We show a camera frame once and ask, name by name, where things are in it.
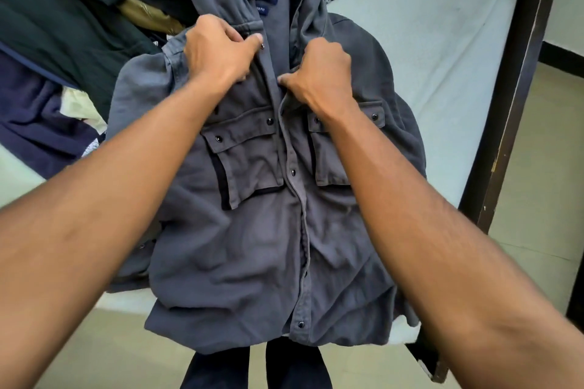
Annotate person's left hand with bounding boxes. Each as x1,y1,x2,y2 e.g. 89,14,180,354
182,14,266,96

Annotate person's right hand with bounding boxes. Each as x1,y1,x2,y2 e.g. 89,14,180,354
277,37,361,123

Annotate grey button-up shirt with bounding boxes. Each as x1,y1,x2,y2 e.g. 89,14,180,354
106,0,428,356

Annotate person's right forearm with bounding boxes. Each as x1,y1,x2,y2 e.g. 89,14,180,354
314,101,584,389

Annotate person's left forearm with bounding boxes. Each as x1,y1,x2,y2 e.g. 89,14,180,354
0,78,231,389

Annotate olive brown garment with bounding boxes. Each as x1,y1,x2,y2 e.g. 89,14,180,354
116,0,187,36

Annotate white bed sheet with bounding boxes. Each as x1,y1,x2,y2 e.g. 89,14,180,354
0,0,531,345

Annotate cream cloth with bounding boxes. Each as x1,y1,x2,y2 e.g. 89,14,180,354
59,85,108,135

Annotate dark green garment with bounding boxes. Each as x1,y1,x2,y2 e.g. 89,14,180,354
0,0,201,122

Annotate navy blue garment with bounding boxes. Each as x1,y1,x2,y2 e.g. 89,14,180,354
0,49,108,181

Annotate person's dark trousers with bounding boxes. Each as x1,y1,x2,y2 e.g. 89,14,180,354
180,338,334,389

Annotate dark wooden bed frame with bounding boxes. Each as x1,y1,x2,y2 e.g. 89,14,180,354
405,0,569,385

